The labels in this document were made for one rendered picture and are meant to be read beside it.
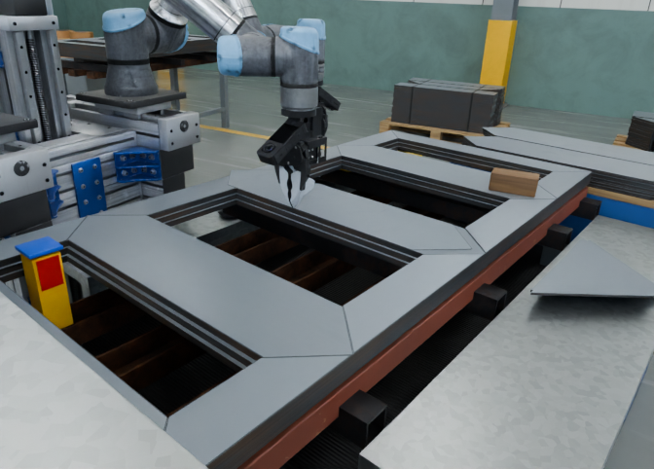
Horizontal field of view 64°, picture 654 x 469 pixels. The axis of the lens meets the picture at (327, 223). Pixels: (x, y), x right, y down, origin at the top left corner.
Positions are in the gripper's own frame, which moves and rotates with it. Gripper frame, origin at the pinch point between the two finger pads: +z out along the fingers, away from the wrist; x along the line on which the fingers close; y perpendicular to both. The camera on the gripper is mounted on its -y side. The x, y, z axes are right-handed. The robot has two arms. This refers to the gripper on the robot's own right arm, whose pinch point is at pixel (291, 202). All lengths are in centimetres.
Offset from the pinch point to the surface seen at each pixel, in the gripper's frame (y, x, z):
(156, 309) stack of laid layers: -36.3, -3.2, 8.4
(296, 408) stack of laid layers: -38, -37, 8
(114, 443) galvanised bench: -66, -46, -14
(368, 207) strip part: 21.9, -5.2, 5.8
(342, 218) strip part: 12.0, -4.8, 5.8
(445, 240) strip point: 17.7, -28.1, 5.9
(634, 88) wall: 705, 63, 53
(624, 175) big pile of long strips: 100, -45, 6
